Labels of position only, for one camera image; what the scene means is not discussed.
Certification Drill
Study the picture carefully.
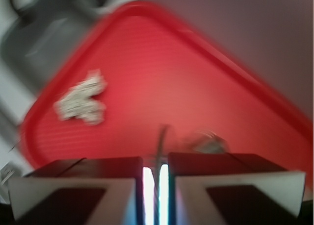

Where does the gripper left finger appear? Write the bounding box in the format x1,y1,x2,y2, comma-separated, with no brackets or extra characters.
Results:
8,157,144,225

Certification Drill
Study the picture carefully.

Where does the crumpled white paper towel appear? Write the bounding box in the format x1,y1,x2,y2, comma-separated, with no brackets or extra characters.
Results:
53,70,108,125

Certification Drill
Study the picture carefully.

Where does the grey plastic sink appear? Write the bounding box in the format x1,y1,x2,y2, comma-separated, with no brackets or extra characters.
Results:
0,0,126,95

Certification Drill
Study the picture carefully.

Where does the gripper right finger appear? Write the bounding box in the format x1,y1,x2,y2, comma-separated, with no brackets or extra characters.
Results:
168,152,306,225

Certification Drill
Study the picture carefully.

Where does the red plastic tray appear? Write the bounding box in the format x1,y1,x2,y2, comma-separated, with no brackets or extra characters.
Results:
19,0,314,172

